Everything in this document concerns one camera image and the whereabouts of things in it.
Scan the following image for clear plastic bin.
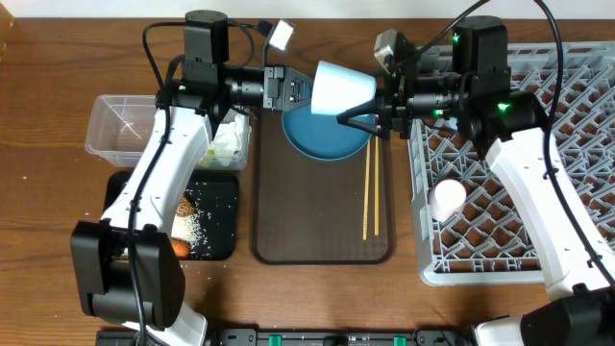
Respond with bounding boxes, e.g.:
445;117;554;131
86;94;251;170

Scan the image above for white tissue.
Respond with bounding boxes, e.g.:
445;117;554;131
209;114;250;156

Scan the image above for orange carrot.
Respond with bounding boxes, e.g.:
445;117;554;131
171;238;191;260

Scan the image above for wooden chopstick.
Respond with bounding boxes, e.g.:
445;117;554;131
374;136;380;236
362;139;371;241

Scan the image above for white cooked rice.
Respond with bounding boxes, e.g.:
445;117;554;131
171;202;212;260

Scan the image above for grey dishwasher rack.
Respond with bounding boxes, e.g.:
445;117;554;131
407;41;614;285

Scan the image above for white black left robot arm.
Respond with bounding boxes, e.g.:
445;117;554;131
70;10;313;345

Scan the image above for black mounting rail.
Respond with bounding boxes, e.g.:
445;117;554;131
94;327;477;346

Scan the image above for dark blue plate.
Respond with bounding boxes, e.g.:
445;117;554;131
282;106;371;161

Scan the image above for brown plastic serving tray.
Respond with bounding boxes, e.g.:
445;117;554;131
250;111;397;265

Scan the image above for pink cup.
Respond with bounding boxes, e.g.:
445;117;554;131
428;179;467;222

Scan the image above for black waste tray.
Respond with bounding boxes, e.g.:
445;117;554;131
103;170;241;262

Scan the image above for brown noodle clump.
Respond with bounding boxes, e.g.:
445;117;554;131
176;195;197;217

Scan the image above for green yellow snack wrapper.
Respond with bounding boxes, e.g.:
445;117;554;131
199;149;216;169

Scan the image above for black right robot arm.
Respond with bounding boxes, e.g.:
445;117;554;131
337;12;614;345

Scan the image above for light blue cup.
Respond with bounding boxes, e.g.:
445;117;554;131
311;61;377;115

